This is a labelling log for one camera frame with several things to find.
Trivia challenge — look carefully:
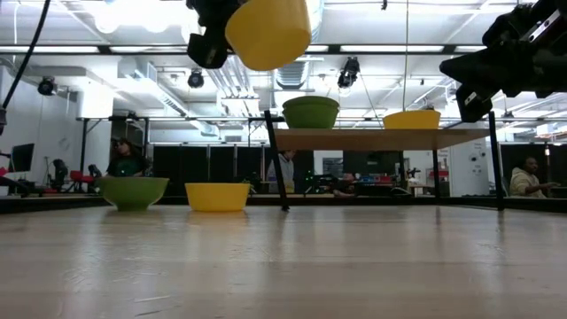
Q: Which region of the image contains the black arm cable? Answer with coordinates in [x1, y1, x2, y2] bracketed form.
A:
[0, 0, 52, 112]

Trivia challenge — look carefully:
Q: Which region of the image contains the person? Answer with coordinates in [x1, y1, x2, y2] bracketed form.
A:
[266, 149, 297, 194]
[105, 137, 150, 178]
[332, 172, 361, 198]
[509, 156, 560, 198]

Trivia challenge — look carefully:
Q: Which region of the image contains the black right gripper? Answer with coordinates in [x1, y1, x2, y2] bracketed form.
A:
[439, 0, 567, 124]

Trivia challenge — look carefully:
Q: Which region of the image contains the yellow mini bowl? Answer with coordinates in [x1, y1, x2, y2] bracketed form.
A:
[382, 109, 442, 130]
[224, 0, 313, 72]
[184, 182, 252, 213]

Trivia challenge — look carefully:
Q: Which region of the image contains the black computer monitor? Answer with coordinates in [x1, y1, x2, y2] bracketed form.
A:
[9, 143, 35, 174]

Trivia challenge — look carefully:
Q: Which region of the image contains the black hanging camera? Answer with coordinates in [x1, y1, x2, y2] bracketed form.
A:
[337, 56, 361, 89]

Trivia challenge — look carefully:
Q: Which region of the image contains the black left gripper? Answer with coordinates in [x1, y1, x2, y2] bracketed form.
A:
[185, 0, 249, 70]

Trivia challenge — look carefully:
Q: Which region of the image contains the red seat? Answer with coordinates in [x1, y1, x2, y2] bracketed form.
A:
[69, 169, 95, 183]

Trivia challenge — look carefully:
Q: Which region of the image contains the black overhead frame bar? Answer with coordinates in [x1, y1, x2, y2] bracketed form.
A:
[0, 43, 488, 56]

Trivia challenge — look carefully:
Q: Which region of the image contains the wooden shelf with black legs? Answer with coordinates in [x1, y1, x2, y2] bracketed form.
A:
[263, 109, 507, 213]

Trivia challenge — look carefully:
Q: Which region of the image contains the black ceiling spotlight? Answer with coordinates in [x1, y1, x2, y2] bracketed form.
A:
[186, 68, 206, 89]
[36, 75, 58, 97]

